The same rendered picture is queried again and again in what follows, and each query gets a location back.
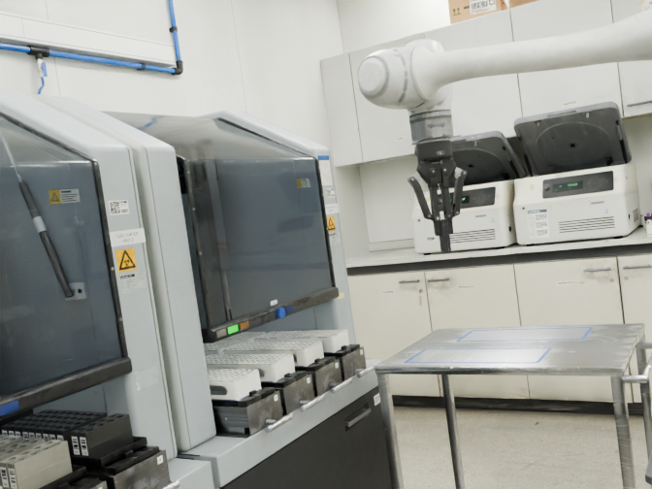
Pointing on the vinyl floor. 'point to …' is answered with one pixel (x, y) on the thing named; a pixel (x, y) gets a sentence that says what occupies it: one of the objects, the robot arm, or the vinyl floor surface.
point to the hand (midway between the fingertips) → (443, 235)
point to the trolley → (492, 362)
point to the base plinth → (516, 405)
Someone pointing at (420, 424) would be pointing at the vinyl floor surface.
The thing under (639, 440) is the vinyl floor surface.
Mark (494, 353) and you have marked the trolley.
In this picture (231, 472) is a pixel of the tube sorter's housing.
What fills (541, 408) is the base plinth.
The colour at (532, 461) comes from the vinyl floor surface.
